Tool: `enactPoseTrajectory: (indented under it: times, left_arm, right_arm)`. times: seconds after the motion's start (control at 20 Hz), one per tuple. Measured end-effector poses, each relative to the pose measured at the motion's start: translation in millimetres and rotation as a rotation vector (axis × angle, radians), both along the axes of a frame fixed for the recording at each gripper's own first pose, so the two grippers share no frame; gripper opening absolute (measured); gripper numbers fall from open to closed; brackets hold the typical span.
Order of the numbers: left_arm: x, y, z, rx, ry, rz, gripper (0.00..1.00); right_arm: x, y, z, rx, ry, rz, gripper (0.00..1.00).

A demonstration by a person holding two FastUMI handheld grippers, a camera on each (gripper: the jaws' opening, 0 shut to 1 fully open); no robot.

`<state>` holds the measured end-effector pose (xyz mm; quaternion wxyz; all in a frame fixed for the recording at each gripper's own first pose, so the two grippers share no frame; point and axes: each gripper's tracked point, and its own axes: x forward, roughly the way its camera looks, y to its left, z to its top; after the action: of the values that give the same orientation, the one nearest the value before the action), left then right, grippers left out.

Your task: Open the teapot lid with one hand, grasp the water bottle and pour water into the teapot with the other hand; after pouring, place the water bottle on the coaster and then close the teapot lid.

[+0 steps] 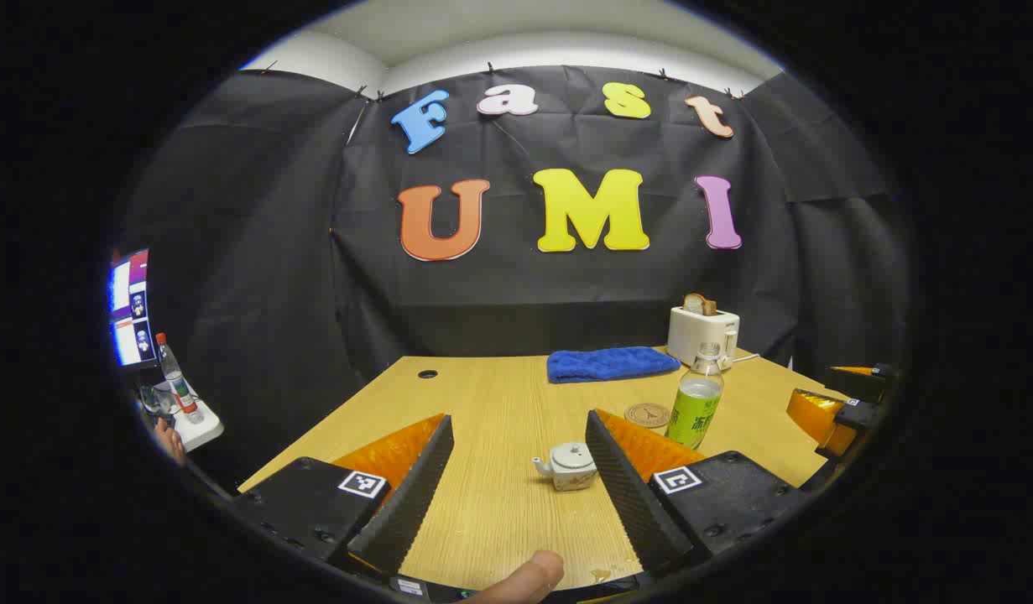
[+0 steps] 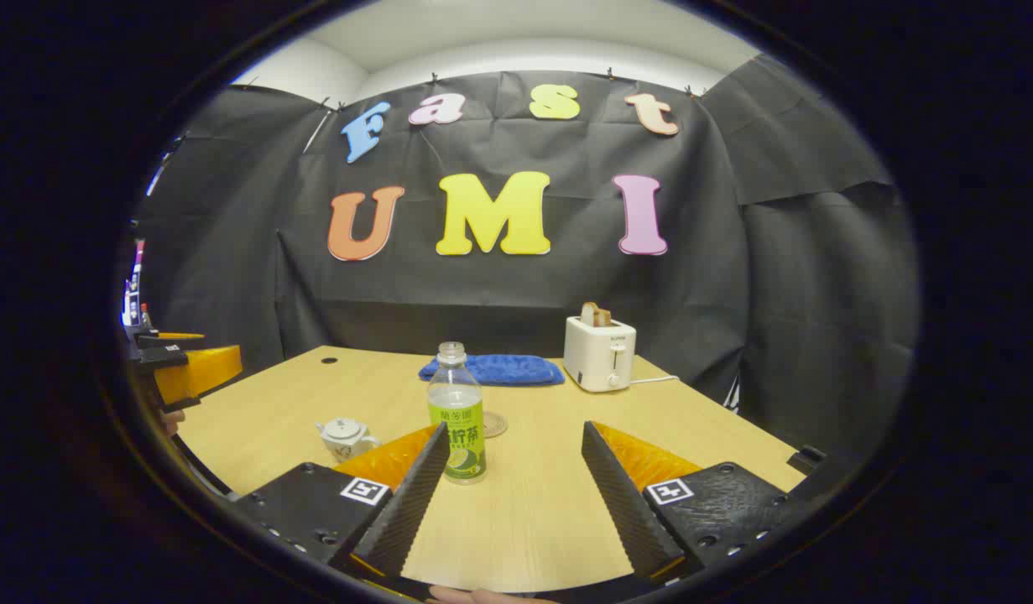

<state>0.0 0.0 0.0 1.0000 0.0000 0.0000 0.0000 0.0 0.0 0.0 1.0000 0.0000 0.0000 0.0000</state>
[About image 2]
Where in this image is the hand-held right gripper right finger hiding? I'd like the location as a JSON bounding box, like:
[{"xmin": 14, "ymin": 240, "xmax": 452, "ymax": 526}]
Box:
[{"xmin": 581, "ymin": 420, "xmax": 811, "ymax": 582}]

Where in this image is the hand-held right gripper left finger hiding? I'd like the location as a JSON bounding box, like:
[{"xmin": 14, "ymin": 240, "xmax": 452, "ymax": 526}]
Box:
[{"xmin": 229, "ymin": 422, "xmax": 451, "ymax": 584}]

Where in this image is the white ceramic teacup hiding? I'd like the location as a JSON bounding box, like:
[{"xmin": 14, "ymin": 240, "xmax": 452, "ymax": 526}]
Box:
[{"xmin": 316, "ymin": 418, "xmax": 382, "ymax": 465}]

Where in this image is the clear green-label water bottle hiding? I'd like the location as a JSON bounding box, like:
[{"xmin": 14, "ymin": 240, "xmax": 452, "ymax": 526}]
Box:
[{"xmin": 427, "ymin": 341, "xmax": 488, "ymax": 486}]

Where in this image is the white toaster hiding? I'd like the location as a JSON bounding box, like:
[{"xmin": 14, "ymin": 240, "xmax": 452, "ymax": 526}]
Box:
[{"xmin": 563, "ymin": 315, "xmax": 638, "ymax": 393}]

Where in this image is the blue towel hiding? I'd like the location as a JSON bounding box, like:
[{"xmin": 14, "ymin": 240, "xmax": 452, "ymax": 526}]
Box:
[{"xmin": 418, "ymin": 353, "xmax": 566, "ymax": 388}]

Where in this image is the colourful wall poster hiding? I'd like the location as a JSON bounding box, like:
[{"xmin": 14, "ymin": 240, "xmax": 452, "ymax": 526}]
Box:
[{"xmin": 123, "ymin": 239, "xmax": 149, "ymax": 330}]

